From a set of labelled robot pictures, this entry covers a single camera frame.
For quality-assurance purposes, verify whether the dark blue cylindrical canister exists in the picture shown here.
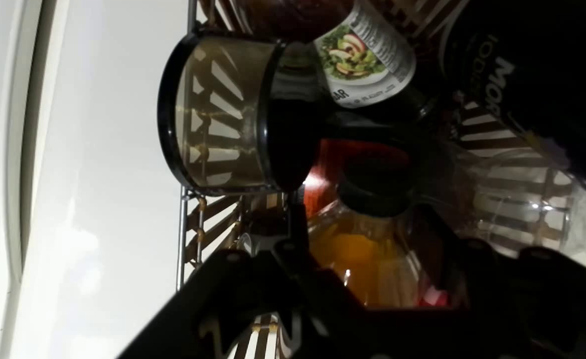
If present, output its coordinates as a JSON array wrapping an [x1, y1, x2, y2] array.
[[438, 0, 586, 210]]

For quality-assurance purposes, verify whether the dark salad dressing bottle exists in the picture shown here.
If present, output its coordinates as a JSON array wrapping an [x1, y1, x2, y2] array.
[[238, 0, 436, 114]]

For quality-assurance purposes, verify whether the white washing machine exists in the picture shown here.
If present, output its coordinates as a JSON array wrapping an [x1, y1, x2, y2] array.
[[0, 0, 198, 359]]

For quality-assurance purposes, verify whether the amber liquid glass bottle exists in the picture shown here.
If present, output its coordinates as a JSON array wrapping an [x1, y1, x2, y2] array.
[[304, 168, 456, 312]]

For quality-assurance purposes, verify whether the glass jar black lid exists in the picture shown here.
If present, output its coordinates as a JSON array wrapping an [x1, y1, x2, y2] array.
[[157, 28, 328, 200]]

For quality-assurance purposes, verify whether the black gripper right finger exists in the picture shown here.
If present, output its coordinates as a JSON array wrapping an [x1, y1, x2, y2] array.
[[408, 202, 472, 282]]

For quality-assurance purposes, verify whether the wire mesh basket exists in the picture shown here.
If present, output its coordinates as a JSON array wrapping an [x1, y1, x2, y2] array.
[[175, 0, 586, 359]]

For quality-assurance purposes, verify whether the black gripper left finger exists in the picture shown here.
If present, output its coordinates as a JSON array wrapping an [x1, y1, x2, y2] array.
[[282, 186, 316, 260]]

